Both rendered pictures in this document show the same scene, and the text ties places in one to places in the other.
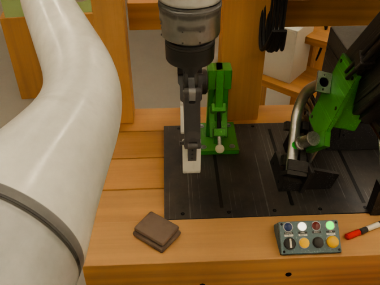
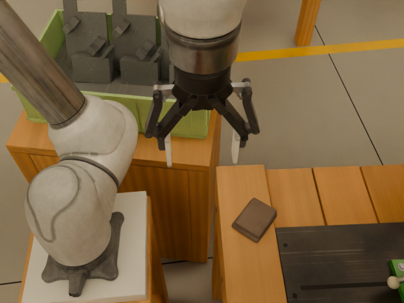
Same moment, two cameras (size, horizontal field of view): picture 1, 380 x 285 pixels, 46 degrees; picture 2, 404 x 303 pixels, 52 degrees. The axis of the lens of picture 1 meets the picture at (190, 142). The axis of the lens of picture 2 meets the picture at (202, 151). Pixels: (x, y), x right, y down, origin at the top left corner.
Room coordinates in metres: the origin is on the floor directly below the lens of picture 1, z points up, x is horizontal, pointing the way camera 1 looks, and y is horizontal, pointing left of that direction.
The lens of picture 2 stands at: (0.62, -0.41, 1.86)
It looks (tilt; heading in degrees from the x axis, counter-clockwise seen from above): 53 degrees down; 90
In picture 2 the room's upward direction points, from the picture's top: straight up
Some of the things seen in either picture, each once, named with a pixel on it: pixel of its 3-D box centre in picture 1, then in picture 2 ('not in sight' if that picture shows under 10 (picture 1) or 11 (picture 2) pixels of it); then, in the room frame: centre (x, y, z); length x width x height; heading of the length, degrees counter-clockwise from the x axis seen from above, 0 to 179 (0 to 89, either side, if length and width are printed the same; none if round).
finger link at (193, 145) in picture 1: (192, 151); (156, 137); (0.55, 0.00, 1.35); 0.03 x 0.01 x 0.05; 3
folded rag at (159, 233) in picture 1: (156, 230); (254, 219); (0.76, 0.08, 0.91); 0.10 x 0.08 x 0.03; 53
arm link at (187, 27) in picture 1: (190, 18); (202, 36); (0.63, 0.00, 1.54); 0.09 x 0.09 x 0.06
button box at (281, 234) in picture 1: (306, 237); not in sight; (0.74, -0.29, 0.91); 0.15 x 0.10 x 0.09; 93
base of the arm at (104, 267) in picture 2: not in sight; (81, 249); (0.33, 0.00, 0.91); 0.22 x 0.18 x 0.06; 91
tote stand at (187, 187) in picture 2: not in sight; (137, 162); (0.34, 0.64, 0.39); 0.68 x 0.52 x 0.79; 173
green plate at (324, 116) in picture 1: (344, 99); not in sight; (0.98, -0.40, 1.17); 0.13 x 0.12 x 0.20; 93
